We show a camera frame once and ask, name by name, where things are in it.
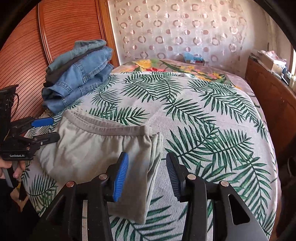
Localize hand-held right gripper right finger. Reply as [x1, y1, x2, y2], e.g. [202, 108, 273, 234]
[166, 152, 269, 241]

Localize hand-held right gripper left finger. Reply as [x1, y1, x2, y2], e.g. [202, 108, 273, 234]
[31, 152, 129, 241]

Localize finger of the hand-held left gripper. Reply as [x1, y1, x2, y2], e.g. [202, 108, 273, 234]
[10, 132, 60, 149]
[11, 117, 54, 131]

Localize folded dark pants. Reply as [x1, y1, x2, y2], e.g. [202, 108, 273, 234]
[44, 54, 79, 87]

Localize folded blue-grey pants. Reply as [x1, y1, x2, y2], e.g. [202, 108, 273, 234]
[46, 39, 107, 75]

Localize person's left hand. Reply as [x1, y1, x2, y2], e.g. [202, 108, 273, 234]
[0, 159, 26, 179]

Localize folded light blue denim jeans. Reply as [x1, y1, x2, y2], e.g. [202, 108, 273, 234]
[41, 66, 114, 114]
[45, 47, 113, 93]

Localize person's dark clothing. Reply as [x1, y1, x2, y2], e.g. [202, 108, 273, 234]
[0, 178, 44, 241]

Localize palm leaf printed sheet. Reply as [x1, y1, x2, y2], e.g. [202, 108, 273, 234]
[22, 71, 281, 241]

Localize wooden headboard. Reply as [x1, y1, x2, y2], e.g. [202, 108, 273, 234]
[0, 0, 121, 116]

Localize floral blanket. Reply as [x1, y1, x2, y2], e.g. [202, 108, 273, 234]
[121, 58, 281, 167]

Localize blue packet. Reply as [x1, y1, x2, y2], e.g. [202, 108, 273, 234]
[184, 52, 202, 62]

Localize wooden dresser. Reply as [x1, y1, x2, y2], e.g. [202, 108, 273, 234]
[245, 56, 296, 167]

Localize sheer curtain with circles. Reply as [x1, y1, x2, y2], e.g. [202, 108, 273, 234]
[107, 0, 252, 70]

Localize pink printed packet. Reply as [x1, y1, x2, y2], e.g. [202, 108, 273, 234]
[260, 50, 285, 59]

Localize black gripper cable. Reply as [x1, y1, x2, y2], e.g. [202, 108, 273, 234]
[13, 93, 20, 114]

